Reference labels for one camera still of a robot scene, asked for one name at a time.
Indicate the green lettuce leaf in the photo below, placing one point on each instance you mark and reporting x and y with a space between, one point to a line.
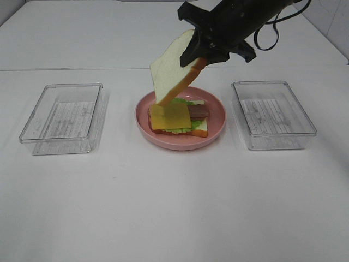
196 124

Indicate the clear plastic tray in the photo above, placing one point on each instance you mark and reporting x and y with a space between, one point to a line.
67 119
270 116

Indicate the tray bacon strip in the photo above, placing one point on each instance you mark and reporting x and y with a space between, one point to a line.
198 111

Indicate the pink round plate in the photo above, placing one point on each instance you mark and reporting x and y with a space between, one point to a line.
215 122

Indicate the yellow cheese slice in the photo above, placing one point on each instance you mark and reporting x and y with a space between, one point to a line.
171 116

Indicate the bread slice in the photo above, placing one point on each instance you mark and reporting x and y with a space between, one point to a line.
201 131
168 76

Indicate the clear left plastic tray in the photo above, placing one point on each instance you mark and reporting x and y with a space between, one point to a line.
67 119

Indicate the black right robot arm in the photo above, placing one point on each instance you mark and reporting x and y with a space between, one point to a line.
265 10

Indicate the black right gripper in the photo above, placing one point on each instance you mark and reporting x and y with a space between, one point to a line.
218 32

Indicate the clear right plastic tray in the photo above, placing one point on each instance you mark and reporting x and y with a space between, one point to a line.
270 116

